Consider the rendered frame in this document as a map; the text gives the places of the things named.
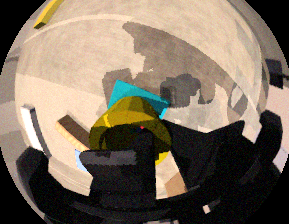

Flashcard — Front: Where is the orange long bar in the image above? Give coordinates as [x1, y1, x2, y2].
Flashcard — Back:
[55, 115, 91, 152]

